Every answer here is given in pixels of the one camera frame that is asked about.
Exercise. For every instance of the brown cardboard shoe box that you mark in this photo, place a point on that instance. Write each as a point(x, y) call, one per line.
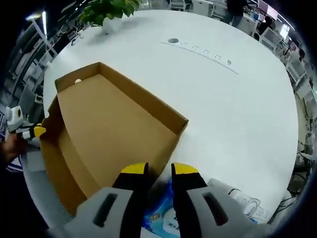
point(111, 119)

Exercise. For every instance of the grey mesh office chair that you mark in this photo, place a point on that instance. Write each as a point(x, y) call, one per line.
point(33, 163)

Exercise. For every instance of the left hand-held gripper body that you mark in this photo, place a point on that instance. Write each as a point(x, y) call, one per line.
point(15, 119)

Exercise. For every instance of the table socket strip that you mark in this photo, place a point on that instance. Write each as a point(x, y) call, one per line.
point(205, 52)

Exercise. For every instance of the pink lit monitor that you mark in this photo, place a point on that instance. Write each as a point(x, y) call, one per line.
point(268, 8)

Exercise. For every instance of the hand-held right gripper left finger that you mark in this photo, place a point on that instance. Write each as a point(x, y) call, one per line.
point(84, 218)

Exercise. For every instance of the clear plastic bag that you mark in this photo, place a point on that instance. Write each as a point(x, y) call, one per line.
point(250, 205)

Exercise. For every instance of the green potted plant white pot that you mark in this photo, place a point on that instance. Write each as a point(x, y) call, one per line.
point(109, 10)

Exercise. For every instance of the light blue wet wipes pack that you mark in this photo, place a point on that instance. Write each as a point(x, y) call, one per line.
point(161, 218)

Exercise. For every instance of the person's left hand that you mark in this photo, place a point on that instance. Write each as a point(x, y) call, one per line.
point(13, 148)

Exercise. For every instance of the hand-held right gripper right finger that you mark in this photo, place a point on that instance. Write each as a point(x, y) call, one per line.
point(232, 218)

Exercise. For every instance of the white office chair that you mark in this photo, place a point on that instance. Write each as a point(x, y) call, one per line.
point(302, 77)
point(270, 38)

